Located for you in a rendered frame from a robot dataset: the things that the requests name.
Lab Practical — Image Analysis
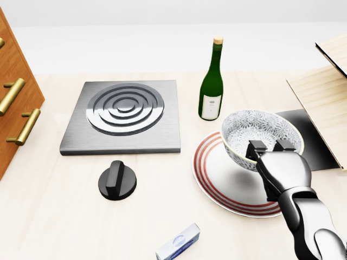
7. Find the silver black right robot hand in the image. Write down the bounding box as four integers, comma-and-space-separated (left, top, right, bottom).
245, 139, 312, 202

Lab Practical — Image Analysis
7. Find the white patterned bowl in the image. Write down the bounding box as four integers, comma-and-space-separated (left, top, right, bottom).
220, 109, 305, 172

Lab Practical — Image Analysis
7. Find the white plate with red rings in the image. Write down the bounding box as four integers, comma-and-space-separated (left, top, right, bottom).
191, 131, 283, 219

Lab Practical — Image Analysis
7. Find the flat dark stove plate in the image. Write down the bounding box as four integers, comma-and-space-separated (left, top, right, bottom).
59, 80, 182, 156

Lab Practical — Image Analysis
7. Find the pale wooden rack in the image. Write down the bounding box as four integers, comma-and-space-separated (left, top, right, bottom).
286, 34, 347, 172

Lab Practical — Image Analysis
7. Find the green wine bottle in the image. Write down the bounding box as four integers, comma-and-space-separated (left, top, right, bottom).
198, 36, 224, 121

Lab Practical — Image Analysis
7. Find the white blue printed box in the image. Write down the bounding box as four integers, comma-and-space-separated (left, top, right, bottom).
155, 223, 201, 260

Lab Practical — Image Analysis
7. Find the round black stove knob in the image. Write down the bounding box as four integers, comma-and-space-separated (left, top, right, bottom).
98, 160, 138, 202

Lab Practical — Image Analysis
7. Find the wooden cabinet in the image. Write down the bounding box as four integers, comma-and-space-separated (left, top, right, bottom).
0, 7, 46, 180

